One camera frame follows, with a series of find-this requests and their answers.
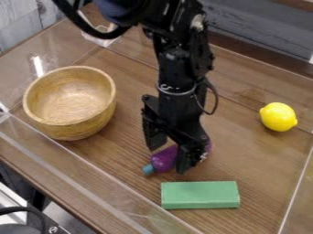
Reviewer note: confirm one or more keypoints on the clear acrylic back wall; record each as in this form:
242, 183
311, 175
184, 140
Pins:
249, 84

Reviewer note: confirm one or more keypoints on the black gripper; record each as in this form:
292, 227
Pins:
172, 117

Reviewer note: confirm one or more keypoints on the purple toy eggplant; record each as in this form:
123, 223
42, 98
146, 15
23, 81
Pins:
162, 161

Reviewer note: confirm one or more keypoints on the yellow toy lemon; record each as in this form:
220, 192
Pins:
279, 116

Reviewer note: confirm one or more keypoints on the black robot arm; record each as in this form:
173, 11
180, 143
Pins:
176, 25

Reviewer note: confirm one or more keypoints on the green rectangular block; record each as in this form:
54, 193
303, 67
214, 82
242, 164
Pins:
193, 195

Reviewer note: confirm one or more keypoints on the clear acrylic front wall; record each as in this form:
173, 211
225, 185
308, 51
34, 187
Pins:
93, 195

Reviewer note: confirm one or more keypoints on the brown wooden bowl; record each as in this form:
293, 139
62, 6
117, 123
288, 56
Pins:
70, 102

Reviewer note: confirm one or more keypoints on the clear acrylic wall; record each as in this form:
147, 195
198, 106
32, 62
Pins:
93, 195
249, 84

